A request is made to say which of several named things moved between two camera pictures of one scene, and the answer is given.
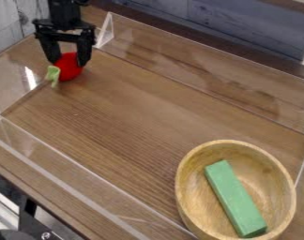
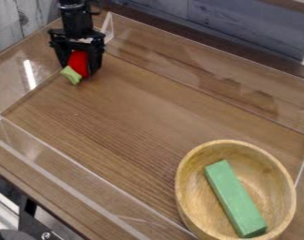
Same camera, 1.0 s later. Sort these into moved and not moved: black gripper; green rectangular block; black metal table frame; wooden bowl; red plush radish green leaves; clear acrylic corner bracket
Moved: red plush radish green leaves; black gripper
Not moved: wooden bowl; green rectangular block; black metal table frame; clear acrylic corner bracket
